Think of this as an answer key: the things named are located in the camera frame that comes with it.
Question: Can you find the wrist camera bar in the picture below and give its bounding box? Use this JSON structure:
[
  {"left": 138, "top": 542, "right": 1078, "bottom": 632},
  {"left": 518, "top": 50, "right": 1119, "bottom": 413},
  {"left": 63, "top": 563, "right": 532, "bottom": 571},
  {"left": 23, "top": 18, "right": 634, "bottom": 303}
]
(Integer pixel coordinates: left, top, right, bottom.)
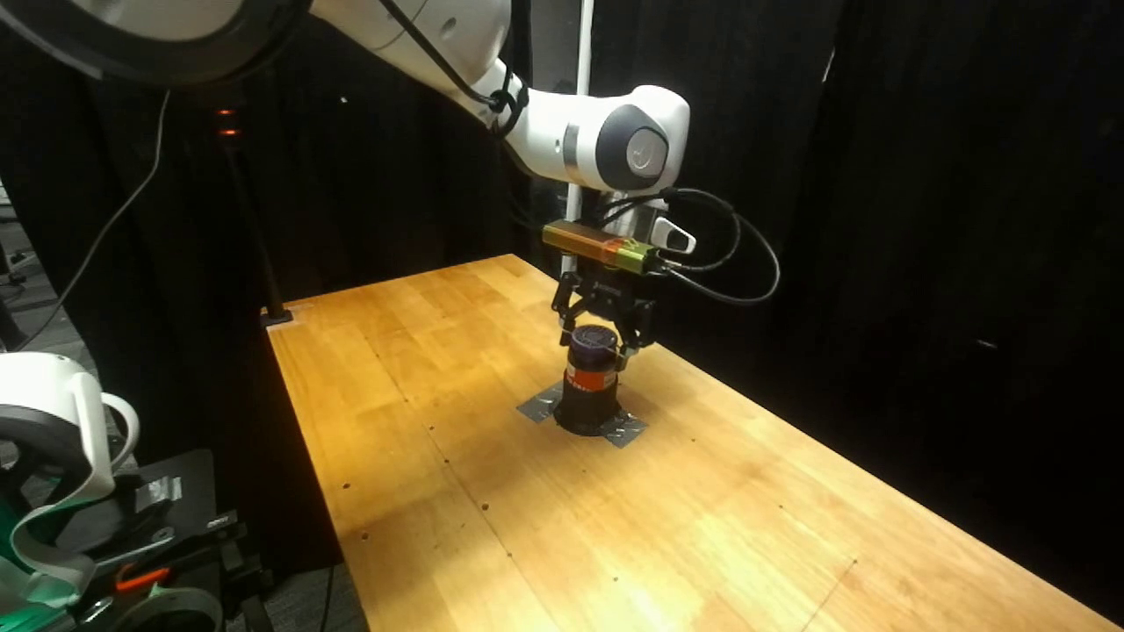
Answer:
[{"left": 539, "top": 220, "right": 667, "bottom": 281}]

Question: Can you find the orange and black clamp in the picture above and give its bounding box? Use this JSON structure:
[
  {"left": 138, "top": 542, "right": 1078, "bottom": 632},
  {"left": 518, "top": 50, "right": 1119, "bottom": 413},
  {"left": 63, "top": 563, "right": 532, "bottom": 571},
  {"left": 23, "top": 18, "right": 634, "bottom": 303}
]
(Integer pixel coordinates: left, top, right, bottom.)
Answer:
[{"left": 113, "top": 565, "right": 174, "bottom": 596}]

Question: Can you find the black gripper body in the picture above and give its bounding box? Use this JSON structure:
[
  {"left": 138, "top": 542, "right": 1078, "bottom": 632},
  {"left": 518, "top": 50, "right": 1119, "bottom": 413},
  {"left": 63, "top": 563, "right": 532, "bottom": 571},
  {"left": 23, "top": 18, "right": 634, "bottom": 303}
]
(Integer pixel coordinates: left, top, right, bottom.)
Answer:
[{"left": 552, "top": 267, "right": 655, "bottom": 333}]

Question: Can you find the white VR headset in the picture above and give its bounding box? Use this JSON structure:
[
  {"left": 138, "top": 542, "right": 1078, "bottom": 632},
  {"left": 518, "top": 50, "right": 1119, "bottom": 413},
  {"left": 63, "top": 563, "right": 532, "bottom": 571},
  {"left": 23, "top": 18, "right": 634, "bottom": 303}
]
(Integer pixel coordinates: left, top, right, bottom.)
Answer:
[{"left": 0, "top": 349, "right": 144, "bottom": 589}]

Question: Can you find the black cup with orange band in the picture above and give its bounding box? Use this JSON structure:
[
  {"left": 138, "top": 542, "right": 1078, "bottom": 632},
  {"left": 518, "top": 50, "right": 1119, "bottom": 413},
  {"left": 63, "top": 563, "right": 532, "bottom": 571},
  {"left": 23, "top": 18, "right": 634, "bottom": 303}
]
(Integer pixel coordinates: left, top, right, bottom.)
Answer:
[{"left": 552, "top": 322, "right": 633, "bottom": 440}]

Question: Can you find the small silver tray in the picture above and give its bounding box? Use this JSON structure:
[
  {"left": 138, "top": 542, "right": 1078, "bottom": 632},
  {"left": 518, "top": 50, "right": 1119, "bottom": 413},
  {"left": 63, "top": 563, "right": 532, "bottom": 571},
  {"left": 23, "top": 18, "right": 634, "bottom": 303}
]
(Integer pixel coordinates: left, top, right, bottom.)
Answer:
[{"left": 515, "top": 390, "right": 651, "bottom": 453}]

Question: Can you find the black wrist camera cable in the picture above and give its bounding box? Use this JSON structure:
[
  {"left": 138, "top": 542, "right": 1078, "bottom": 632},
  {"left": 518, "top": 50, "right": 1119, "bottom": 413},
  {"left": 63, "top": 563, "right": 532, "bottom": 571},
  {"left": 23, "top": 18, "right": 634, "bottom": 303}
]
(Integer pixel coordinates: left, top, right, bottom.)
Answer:
[{"left": 600, "top": 183, "right": 786, "bottom": 311}]

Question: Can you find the black camera tripod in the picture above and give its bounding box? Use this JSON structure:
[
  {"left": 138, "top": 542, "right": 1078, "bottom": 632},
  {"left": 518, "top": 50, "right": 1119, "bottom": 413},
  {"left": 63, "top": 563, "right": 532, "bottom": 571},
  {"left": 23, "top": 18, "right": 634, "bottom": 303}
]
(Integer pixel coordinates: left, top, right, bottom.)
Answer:
[{"left": 209, "top": 101, "right": 294, "bottom": 329}]

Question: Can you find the white vertical pole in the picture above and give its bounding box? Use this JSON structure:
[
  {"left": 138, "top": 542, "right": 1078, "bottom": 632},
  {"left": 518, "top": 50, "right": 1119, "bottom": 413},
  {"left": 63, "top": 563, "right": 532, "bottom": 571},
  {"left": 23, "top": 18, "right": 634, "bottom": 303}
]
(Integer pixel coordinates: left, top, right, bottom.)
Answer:
[{"left": 570, "top": 0, "right": 598, "bottom": 273}]

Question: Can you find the thin grey hanging cable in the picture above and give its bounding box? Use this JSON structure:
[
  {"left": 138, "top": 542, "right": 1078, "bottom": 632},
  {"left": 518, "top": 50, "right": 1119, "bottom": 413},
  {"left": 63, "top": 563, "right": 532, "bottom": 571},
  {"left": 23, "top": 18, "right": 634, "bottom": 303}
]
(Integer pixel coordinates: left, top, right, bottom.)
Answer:
[{"left": 18, "top": 87, "right": 174, "bottom": 354}]

